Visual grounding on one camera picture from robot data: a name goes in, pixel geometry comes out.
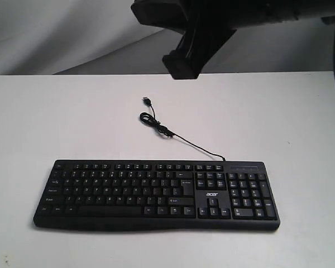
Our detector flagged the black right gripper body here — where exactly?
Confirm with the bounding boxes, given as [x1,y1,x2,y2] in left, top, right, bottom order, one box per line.
[130,0,299,36]

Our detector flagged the black acer keyboard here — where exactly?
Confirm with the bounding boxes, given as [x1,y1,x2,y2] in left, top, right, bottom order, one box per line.
[33,160,280,232]

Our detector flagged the black USB cable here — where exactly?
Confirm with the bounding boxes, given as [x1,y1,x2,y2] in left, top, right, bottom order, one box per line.
[139,96,227,162]

